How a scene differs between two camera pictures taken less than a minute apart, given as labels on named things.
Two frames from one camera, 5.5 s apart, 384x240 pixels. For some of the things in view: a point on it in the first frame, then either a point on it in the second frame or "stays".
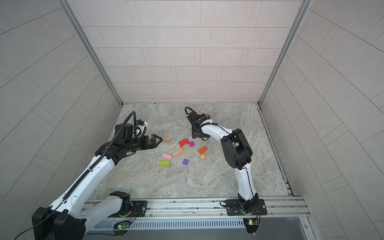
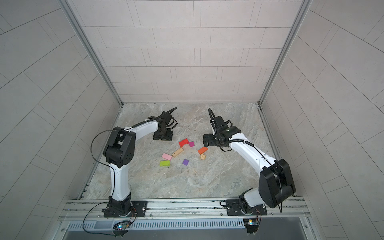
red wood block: (183, 142) stays
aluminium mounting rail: (208, 209) stays
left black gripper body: (137, 144) -> (166, 135)
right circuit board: (251, 221) stays
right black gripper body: (194, 129) -> (213, 140)
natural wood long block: (180, 150) stays
